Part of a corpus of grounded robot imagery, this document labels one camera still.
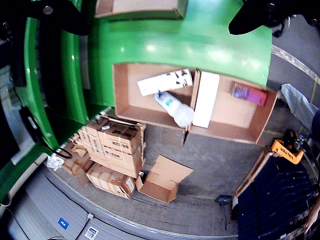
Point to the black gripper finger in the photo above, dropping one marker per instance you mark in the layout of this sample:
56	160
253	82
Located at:
62	17
257	15

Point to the red carton box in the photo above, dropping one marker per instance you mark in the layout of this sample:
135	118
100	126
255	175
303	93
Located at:
248	94

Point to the shallow cardboard tray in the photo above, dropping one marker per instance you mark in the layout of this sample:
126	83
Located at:
140	8

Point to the divided cardboard box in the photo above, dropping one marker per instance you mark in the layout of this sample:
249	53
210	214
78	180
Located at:
225	117

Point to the cardboard box BS print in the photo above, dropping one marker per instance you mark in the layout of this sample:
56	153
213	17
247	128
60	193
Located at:
120	140
117	162

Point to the crumpled cardboard box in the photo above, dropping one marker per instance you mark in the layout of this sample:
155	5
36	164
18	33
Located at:
77	166

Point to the taped cardboard box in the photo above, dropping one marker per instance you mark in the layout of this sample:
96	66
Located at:
110	181

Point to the flat cardboard sheet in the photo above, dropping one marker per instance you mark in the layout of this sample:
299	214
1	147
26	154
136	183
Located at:
162	180

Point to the person bare hand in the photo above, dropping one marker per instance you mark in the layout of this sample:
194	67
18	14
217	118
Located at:
311	221

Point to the green metal shelf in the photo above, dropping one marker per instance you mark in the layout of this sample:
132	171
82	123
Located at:
62	87

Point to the person leg in jeans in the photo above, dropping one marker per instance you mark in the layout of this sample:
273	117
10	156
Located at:
297	105

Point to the slim white carton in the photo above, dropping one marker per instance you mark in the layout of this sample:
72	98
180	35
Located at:
206	100

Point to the white barcode carton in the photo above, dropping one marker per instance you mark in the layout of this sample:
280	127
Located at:
165	81

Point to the white plastic bottle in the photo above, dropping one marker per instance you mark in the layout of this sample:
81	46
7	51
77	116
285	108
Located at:
175	106

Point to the yellow pallet truck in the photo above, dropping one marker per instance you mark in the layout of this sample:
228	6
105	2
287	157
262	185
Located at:
287	150

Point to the white plastic bag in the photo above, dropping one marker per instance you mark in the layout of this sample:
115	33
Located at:
55	161

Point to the wooden pallet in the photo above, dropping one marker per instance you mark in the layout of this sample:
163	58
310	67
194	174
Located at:
252	172

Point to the black floor stand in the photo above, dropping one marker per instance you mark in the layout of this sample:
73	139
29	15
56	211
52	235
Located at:
223	200

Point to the blue square wall sign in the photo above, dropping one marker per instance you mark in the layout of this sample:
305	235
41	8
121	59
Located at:
63	223

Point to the white blue wall label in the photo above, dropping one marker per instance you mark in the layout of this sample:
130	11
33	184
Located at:
91	231

